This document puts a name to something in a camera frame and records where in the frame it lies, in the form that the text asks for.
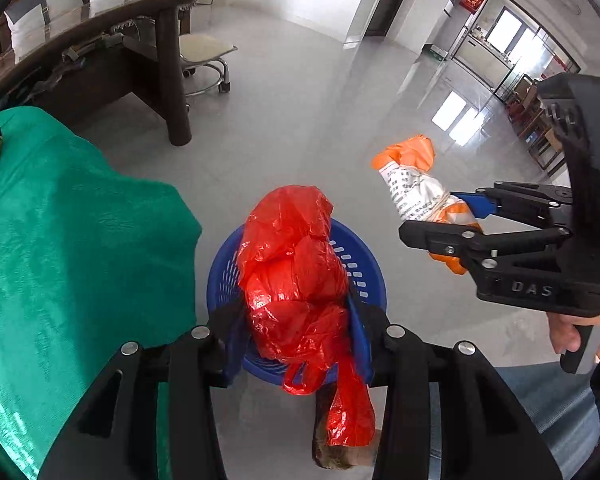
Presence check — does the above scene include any beige rolling stool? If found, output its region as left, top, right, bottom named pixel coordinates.
left=178, top=34, right=238, bottom=99

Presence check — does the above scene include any orange white plastic wrapper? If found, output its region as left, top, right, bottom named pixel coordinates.
left=370, top=133, right=484, bottom=276

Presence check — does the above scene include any green patterned tablecloth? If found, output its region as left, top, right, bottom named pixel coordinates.
left=0, top=106, right=201, bottom=479

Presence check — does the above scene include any red plastic bag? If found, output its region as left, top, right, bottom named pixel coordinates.
left=237, top=185, right=375, bottom=448

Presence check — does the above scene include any brown slipper foot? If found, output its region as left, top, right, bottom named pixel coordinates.
left=311, top=383, right=384, bottom=470

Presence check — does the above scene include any dark wooden long table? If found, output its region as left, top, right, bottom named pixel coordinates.
left=0, top=0, right=195, bottom=146

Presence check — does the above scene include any blue plastic waste basket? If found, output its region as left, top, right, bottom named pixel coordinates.
left=206, top=216, right=388, bottom=388

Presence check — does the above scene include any person's right hand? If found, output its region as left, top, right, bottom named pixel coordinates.
left=547, top=313, right=600, bottom=361

